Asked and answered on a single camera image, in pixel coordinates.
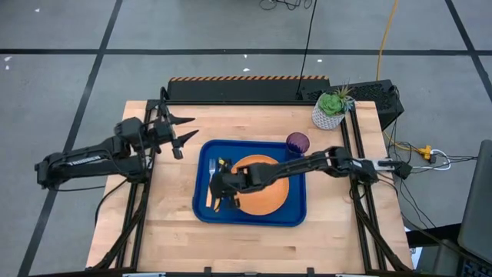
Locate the black hanging cable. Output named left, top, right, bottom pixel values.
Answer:
left=296, top=0, right=318, bottom=97

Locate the black box with hazard stripe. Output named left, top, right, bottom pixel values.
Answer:
left=167, top=75, right=331, bottom=103

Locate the black cable beside table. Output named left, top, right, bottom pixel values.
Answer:
left=93, top=177, right=131, bottom=229

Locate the succulent in triangle-patterned pot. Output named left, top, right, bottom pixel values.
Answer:
left=311, top=84, right=357, bottom=131

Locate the blue plastic tray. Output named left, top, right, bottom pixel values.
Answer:
left=191, top=138, right=308, bottom=227

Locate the orange-handled metal fork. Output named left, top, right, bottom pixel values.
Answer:
left=205, top=159, right=217, bottom=209

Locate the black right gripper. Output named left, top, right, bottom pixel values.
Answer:
left=209, top=156, right=257, bottom=213

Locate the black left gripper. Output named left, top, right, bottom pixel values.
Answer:
left=145, top=113, right=201, bottom=161

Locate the black perforated computer case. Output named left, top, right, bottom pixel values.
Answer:
left=301, top=78, right=405, bottom=125

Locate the grey laptop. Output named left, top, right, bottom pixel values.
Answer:
left=456, top=138, right=492, bottom=266

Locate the black aluminium table frame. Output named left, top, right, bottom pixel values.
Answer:
left=86, top=87, right=414, bottom=272

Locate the yellow hanging cable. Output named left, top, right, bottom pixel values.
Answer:
left=375, top=0, right=401, bottom=82

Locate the white cable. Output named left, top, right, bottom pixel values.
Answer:
left=429, top=148, right=453, bottom=172

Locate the purple faceted cup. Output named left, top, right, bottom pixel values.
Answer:
left=285, top=132, right=311, bottom=156

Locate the black floor cable bundle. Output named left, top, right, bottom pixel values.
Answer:
left=257, top=0, right=314, bottom=12

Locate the orange plate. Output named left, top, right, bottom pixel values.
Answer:
left=230, top=154, right=291, bottom=216

